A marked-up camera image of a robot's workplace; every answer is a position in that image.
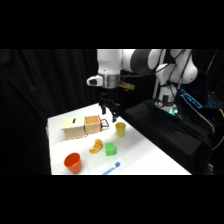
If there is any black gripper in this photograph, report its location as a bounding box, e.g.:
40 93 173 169
98 92 121 123

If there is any wooden drawer with red front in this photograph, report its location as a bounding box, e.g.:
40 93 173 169
83 114 110 136

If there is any yellow cup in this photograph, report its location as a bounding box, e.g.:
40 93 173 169
114 121 128 138

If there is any toy croissant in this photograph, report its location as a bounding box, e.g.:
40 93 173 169
88 138 104 155

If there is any green block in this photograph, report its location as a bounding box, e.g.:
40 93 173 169
104 141 117 157

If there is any wooden box with slot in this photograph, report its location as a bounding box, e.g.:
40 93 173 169
60 115 89 140

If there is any black covered robot stand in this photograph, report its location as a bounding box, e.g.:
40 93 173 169
122 98 215 176

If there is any blue and white marker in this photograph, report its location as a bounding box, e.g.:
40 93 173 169
101 161 121 176

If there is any orange cup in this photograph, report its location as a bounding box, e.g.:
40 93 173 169
63 152 83 175

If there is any black curtain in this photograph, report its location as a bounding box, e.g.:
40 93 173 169
0 49 224 176

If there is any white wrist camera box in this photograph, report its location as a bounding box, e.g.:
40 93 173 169
86 75 104 88

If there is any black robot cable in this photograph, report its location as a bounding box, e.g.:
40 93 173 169
159 49 194 101

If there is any blue lit frame device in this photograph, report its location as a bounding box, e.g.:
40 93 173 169
180 88 204 110

